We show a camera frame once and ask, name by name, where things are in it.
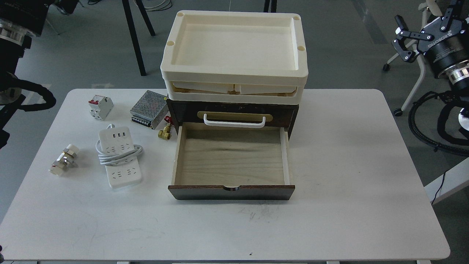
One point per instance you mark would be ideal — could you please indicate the white drawer handle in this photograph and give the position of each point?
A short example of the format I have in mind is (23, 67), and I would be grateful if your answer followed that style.
(235, 124)

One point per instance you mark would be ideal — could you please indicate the silver white pipe fitting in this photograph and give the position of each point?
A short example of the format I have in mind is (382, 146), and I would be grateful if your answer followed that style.
(65, 160)

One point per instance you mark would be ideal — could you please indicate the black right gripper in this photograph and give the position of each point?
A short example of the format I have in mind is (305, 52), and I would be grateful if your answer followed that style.
(446, 47)

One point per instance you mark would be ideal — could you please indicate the white circuit breaker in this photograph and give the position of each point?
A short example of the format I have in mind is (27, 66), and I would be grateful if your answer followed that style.
(100, 107)

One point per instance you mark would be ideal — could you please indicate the cream plastic tray lower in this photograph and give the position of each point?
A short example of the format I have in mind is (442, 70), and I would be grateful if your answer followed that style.
(233, 93)

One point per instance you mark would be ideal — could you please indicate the cream plastic tray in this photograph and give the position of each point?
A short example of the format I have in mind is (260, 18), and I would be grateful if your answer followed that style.
(236, 48)
(233, 93)

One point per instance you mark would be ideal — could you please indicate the metal mesh power supply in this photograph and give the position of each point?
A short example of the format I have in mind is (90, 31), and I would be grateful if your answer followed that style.
(150, 109)

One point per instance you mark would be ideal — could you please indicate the brass valve red handle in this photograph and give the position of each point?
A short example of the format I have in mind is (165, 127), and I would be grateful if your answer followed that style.
(165, 133)

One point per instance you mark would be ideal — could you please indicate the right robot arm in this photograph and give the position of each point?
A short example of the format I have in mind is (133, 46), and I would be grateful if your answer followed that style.
(457, 74)

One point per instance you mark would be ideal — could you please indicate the white power strip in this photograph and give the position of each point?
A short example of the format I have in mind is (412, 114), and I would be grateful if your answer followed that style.
(117, 152)

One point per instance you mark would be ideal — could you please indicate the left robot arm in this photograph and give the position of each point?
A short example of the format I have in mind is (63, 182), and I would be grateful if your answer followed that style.
(20, 21)

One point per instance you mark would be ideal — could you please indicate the dark wooden cabinet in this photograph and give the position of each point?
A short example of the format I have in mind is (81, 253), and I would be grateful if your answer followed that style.
(188, 117)

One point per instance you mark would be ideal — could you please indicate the open wooden drawer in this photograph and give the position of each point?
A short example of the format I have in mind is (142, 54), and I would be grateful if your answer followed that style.
(231, 163)

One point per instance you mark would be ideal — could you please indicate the cream plastic tray top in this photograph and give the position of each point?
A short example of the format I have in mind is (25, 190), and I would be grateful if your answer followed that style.
(236, 48)

